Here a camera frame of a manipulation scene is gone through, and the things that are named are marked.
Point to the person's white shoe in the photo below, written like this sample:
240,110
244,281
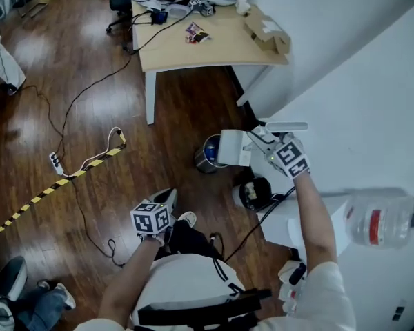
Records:
188,217

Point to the dark snack packet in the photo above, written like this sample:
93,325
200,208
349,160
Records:
200,38

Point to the white low cabinet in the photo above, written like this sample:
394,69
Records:
279,219

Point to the person's white shirt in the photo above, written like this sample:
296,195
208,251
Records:
186,281

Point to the round metal trash can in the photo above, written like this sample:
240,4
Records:
202,162

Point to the spare gripper on desk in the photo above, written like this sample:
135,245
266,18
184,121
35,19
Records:
201,7

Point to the person's right forearm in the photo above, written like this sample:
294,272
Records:
314,226

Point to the white dustpan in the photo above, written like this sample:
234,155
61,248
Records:
233,148

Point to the blue electronic device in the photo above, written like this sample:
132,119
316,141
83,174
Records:
159,17

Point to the brown cardboard box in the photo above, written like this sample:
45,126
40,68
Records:
267,33

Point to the person's left hand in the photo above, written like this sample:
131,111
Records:
158,240

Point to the white power strip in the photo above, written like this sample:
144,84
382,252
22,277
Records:
56,163

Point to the white crumpled tissue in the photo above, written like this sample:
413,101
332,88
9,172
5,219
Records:
242,5

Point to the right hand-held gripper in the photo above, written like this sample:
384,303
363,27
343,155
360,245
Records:
291,159

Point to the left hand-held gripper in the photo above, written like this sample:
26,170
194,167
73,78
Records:
148,219

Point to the person's black trousers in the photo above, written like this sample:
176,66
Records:
189,236

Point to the yellow black striped floor tape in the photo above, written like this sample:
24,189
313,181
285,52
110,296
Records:
96,162

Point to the white black hip device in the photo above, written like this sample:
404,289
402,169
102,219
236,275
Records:
293,281

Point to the wall power outlet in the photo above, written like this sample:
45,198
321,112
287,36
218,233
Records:
399,310

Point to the purple snack packet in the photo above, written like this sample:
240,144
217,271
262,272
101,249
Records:
193,28

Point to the person's left forearm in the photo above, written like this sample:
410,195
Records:
131,281

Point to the light wooden desk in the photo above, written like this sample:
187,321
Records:
207,55

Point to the white cloth bag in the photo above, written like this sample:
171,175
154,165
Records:
3,64

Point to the large clear water bottle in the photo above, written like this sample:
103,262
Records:
379,221

